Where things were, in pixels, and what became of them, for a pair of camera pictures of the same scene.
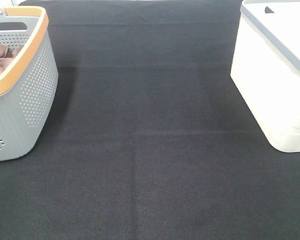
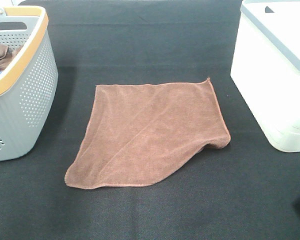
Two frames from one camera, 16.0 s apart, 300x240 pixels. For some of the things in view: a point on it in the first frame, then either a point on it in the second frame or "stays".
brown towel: [1, 57] → [138, 133]
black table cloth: [148, 138] stays
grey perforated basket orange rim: [22, 93] stays
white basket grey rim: [271, 69] stays
